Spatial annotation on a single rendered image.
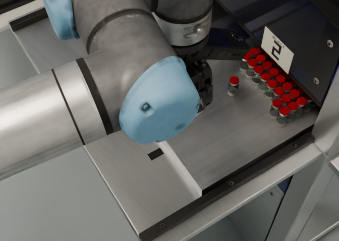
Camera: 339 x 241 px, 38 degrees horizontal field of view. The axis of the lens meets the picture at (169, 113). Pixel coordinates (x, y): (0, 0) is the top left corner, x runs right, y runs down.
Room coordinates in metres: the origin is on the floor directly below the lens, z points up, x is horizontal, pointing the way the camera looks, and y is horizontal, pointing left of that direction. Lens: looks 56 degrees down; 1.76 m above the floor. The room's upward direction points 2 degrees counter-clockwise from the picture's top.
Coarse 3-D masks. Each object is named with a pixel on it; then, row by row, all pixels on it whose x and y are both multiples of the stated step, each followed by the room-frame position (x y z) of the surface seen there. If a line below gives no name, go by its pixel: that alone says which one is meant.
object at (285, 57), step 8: (264, 32) 0.67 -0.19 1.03; (264, 40) 0.66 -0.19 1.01; (272, 40) 0.64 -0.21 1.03; (264, 48) 0.66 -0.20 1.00; (288, 48) 0.61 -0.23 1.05; (272, 56) 0.64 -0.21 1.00; (280, 56) 0.62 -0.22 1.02; (288, 56) 0.60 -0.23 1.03; (280, 64) 0.61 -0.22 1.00; (288, 64) 0.60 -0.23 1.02; (288, 72) 0.59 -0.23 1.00
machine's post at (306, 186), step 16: (336, 80) 0.51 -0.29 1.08; (336, 96) 0.50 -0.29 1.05; (320, 112) 0.51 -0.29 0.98; (336, 112) 0.48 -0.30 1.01; (320, 128) 0.50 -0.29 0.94; (336, 128) 0.47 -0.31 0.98; (320, 144) 0.49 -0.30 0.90; (336, 144) 0.47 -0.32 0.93; (320, 160) 0.47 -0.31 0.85; (304, 176) 0.49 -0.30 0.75; (320, 176) 0.47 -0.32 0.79; (288, 192) 0.51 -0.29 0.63; (304, 192) 0.47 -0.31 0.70; (320, 192) 0.49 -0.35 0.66; (288, 208) 0.49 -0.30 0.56; (304, 208) 0.47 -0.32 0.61; (288, 224) 0.48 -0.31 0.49; (304, 224) 0.49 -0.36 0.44; (272, 240) 0.49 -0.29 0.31; (288, 240) 0.47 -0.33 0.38
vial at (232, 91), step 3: (231, 84) 0.63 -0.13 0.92; (237, 84) 0.63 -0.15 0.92; (228, 87) 0.63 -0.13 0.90; (231, 87) 0.62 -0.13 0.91; (234, 87) 0.62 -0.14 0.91; (237, 87) 0.62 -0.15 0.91; (228, 90) 0.63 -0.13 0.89; (231, 90) 0.62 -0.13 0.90; (234, 90) 0.62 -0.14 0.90; (237, 90) 0.63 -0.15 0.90; (228, 93) 0.63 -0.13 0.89; (231, 93) 0.62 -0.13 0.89; (234, 93) 0.62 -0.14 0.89; (237, 93) 0.63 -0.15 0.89
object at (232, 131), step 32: (224, 64) 0.71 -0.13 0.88; (224, 96) 0.62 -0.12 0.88; (256, 96) 0.62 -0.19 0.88; (192, 128) 0.55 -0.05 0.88; (224, 128) 0.54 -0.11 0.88; (256, 128) 0.54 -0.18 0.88; (288, 128) 0.54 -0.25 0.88; (192, 160) 0.47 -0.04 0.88; (224, 160) 0.47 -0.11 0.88; (256, 160) 0.45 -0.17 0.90
